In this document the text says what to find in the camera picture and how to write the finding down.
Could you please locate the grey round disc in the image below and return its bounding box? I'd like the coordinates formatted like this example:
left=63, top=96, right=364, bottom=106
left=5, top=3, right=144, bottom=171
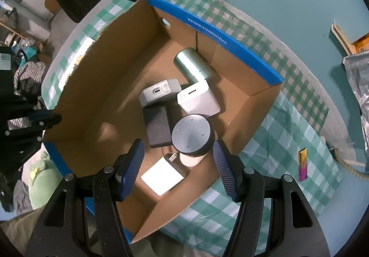
left=171, top=114, right=215, bottom=157

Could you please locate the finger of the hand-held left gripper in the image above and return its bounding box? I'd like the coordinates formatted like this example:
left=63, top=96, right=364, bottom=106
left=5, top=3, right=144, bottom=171
left=6, top=112, right=62, bottom=136
left=6, top=131, right=44, bottom=159

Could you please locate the silver foil sheet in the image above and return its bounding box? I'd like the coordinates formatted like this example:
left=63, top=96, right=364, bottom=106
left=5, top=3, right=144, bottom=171
left=342, top=51, right=369, bottom=133

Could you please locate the white cube charger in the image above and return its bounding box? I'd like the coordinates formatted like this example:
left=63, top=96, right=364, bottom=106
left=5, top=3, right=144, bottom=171
left=177, top=81, right=221, bottom=117

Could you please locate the orange box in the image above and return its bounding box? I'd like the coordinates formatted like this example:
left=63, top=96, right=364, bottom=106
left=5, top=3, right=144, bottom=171
left=352, top=33, right=369, bottom=53

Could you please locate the green white checkered tablecloth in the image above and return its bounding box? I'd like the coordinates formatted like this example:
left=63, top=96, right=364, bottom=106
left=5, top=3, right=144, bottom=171
left=42, top=0, right=345, bottom=256

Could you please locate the cardboard box blue rim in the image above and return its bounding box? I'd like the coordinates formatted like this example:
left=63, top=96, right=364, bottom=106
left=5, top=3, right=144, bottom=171
left=43, top=0, right=284, bottom=244

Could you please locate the white adapter with silver face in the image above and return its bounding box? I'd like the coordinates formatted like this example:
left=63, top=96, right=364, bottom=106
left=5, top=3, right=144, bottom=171
left=139, top=79, right=182, bottom=108

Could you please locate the green plush toy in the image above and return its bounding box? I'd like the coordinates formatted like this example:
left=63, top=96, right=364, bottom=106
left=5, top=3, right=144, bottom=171
left=29, top=150, right=64, bottom=211

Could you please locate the black charger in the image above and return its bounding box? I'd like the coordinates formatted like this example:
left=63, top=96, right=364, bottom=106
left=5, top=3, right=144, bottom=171
left=143, top=105, right=173, bottom=148

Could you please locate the green cylindrical can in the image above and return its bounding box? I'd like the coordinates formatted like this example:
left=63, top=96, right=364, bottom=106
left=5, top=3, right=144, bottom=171
left=173, top=47, right=216, bottom=84

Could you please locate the black white striped cloth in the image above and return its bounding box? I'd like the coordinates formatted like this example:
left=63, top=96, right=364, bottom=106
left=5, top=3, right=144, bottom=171
left=13, top=61, right=49, bottom=94

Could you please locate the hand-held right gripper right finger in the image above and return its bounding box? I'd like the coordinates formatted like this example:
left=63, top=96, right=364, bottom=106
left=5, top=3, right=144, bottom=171
left=213, top=139, right=332, bottom=257

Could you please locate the yellow purple small packet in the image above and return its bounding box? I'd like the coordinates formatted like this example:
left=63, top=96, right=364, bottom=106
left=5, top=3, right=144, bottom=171
left=298, top=148, right=308, bottom=182

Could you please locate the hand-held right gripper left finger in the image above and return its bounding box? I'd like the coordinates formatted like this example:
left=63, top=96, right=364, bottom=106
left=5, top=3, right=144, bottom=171
left=26, top=139, right=145, bottom=257

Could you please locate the cardboard strip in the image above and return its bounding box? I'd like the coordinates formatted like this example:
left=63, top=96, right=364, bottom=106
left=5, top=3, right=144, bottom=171
left=331, top=23, right=358, bottom=56

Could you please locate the beige ribbed hose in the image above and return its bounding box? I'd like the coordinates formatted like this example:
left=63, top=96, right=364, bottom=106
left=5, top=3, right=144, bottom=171
left=331, top=144, right=369, bottom=181

